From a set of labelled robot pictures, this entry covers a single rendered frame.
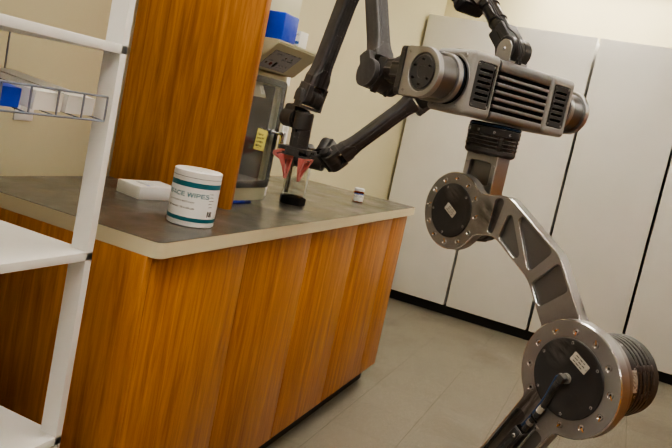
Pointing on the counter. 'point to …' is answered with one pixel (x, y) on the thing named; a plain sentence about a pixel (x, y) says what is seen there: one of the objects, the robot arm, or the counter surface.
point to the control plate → (279, 61)
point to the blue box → (282, 26)
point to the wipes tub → (194, 196)
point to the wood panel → (194, 60)
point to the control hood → (287, 53)
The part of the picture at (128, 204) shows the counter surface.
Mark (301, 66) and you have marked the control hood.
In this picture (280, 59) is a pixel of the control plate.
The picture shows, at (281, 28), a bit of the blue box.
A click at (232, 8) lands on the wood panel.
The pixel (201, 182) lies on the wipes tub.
